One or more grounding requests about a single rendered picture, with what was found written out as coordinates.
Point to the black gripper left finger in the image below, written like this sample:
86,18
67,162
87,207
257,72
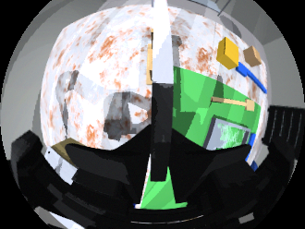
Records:
127,163

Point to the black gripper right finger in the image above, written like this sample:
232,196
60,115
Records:
190,163

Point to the green flat mat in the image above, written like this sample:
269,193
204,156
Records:
193,113

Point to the tan wooden bar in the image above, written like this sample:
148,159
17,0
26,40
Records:
248,104

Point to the blue long flat bar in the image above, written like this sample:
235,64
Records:
244,71
252,138

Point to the red putter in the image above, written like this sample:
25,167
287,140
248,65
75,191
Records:
162,92

